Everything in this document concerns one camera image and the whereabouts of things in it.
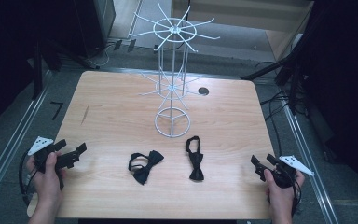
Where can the dark cabinet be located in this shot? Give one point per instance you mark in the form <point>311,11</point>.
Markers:
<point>96,25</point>

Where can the light wooden furniture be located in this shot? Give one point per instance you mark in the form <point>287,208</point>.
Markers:
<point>245,15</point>

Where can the metal floor rail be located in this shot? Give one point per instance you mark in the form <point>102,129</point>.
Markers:
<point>12,137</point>
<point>307,161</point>

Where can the black bow tie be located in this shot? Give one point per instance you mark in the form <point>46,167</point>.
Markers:
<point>196,168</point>
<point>146,168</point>

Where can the person's right hand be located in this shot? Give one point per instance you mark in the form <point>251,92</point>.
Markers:
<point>281,196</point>

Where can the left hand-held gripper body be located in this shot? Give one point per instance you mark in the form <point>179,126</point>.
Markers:
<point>40,144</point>

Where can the black stand legs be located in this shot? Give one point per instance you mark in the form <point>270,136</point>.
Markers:
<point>292,77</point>
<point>37,71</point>

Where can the person's left hand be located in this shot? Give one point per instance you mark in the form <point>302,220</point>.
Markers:
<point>46,186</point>

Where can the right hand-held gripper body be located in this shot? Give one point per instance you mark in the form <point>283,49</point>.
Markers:
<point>295,164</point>

